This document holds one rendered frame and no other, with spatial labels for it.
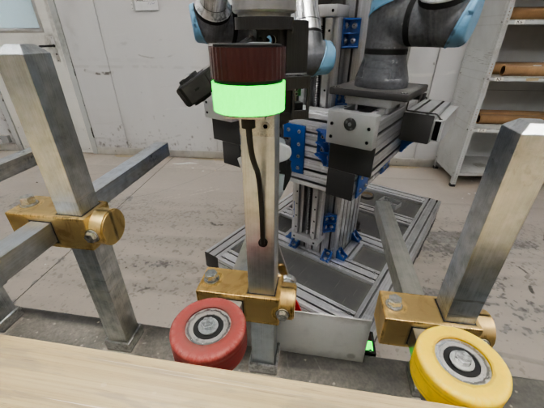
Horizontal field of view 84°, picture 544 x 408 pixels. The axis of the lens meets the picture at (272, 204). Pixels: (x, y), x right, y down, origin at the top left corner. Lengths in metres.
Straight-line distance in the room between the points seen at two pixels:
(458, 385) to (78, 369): 0.34
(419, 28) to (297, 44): 0.54
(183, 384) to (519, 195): 0.36
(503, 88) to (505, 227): 3.10
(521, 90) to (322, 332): 3.21
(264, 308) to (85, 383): 0.21
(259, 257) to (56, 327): 0.46
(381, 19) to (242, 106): 0.75
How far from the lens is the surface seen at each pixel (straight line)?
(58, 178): 0.45
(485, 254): 0.40
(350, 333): 0.53
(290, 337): 0.55
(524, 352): 1.78
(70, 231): 0.47
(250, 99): 0.24
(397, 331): 0.45
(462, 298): 0.44
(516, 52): 3.44
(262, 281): 0.41
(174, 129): 3.40
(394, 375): 0.59
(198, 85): 0.40
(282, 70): 0.25
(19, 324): 0.77
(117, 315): 0.57
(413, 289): 0.50
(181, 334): 0.35
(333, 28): 1.14
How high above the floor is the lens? 1.18
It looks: 29 degrees down
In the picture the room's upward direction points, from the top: straight up
